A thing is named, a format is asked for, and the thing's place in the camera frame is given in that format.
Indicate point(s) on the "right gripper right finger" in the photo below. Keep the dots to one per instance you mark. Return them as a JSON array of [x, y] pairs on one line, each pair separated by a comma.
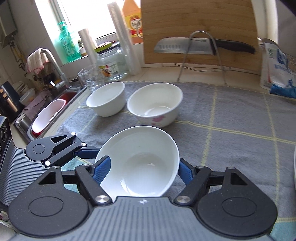
[[195, 179]]

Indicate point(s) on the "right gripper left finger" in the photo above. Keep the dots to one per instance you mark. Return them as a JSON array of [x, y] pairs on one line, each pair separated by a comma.
[[89, 180]]

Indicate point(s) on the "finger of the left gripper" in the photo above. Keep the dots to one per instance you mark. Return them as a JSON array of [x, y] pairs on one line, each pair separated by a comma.
[[58, 150]]

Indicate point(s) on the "chrome kitchen faucet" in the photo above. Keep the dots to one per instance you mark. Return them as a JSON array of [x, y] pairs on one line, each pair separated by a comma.
[[61, 75]]

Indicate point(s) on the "stack of plastic cups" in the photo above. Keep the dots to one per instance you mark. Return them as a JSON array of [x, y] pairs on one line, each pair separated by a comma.
[[123, 35]]

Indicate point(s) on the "red white basin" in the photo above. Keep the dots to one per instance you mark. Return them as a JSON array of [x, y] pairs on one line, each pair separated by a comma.
[[48, 113]]

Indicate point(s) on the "clear glass cup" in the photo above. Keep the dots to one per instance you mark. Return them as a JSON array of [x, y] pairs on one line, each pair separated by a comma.
[[92, 77]]

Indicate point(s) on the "blue white salt bag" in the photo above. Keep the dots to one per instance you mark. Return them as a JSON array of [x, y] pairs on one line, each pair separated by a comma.
[[277, 73]]

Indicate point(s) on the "clear glass jar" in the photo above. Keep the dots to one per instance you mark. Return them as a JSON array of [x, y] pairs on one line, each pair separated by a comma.
[[111, 61]]

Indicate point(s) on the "plastic wrap roll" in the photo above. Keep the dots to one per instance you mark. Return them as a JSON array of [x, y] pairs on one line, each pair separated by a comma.
[[89, 45]]

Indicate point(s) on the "kitchen knife black handle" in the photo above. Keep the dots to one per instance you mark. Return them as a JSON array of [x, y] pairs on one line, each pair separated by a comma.
[[201, 46]]

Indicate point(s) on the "small white bowl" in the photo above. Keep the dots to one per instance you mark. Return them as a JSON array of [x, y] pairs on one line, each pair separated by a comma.
[[144, 162]]

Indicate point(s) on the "grey checked table cloth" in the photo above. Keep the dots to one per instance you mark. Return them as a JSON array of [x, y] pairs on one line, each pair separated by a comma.
[[252, 131]]

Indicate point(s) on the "metal cutting board rack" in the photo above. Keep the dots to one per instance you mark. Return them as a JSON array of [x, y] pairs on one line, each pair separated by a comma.
[[202, 60]]

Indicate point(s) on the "orange oil bottle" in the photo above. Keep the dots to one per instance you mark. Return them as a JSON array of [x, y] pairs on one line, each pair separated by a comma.
[[133, 19]]

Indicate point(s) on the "green dish soap bottle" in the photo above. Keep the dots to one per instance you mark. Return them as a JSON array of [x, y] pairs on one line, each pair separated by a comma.
[[71, 49]]

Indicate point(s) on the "pink cloth on faucet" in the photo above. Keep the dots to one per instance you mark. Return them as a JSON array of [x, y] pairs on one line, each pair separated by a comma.
[[36, 61]]

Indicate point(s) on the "white bowl pink flowers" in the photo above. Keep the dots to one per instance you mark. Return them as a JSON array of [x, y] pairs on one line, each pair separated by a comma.
[[156, 104]]

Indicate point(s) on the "bamboo cutting board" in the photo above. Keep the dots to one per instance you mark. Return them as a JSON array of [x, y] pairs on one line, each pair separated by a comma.
[[225, 20]]

